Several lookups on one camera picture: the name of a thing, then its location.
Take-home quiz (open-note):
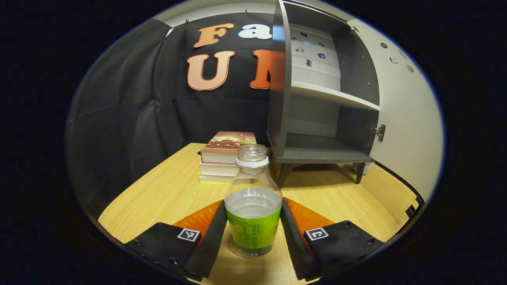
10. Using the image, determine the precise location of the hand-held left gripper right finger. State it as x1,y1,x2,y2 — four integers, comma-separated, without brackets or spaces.
279,197,385,282

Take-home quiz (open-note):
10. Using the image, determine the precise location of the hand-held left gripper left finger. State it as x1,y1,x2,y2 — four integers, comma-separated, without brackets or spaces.
123,199,228,282

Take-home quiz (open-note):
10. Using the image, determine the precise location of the green label bottle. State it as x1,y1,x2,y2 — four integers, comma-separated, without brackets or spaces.
224,144,283,258

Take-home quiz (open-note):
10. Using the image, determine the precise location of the dark grey cabinet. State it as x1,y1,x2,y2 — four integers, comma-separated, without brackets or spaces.
266,0,383,186

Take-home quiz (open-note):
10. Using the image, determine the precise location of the white cabinet door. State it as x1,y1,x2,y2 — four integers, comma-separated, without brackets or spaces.
349,18,444,202

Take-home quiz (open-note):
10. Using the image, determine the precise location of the white cabinet shelf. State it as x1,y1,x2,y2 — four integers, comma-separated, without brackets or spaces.
290,81,381,112

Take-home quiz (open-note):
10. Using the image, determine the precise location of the white book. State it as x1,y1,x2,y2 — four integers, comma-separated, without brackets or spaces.
199,161,238,177

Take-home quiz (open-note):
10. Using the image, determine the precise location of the black backdrop cloth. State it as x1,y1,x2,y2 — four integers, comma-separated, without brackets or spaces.
65,12,278,222

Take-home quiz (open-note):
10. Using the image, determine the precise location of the row of black cloth clips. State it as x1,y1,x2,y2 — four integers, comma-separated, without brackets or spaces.
164,9,250,26

